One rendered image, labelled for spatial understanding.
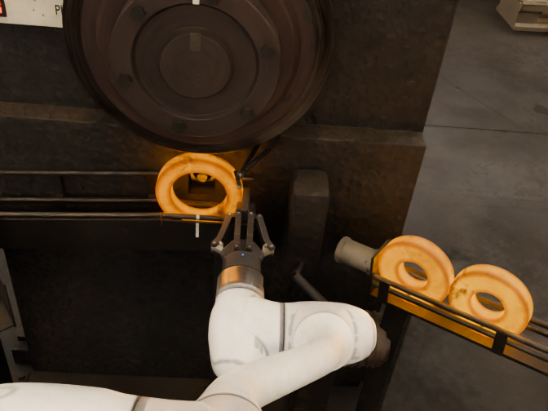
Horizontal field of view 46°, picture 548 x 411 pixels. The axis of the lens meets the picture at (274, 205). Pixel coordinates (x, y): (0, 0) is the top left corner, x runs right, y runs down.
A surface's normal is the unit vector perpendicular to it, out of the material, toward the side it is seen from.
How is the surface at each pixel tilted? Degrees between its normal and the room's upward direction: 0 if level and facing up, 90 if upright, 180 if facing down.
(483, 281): 90
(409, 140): 0
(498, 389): 0
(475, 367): 0
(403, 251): 90
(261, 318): 10
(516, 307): 90
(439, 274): 90
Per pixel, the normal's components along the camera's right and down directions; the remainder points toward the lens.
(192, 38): 0.00, 0.63
